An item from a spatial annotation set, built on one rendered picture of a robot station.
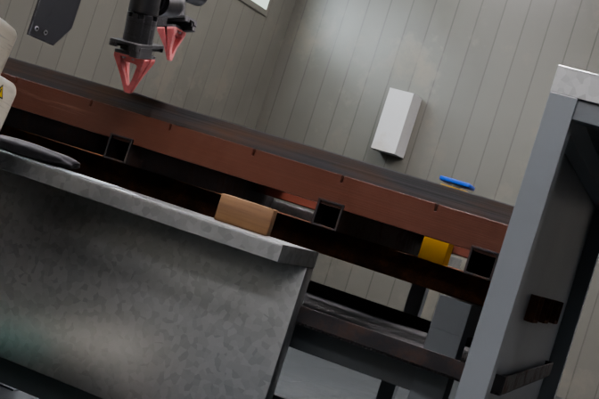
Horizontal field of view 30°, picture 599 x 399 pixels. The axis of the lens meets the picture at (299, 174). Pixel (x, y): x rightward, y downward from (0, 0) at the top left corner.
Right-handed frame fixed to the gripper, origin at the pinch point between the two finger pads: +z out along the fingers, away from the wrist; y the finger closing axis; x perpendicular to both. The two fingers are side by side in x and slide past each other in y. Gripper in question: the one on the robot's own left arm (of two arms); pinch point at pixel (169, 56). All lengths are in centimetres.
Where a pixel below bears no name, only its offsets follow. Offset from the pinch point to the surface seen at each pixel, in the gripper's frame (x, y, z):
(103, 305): 48, -13, 56
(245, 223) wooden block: 52, -41, 40
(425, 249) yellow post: 27, -69, 42
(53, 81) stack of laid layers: 37.9, 7.7, 12.4
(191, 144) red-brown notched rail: 43, -26, 25
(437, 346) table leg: 40, -74, 60
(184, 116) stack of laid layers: 38.4, -22.1, 19.1
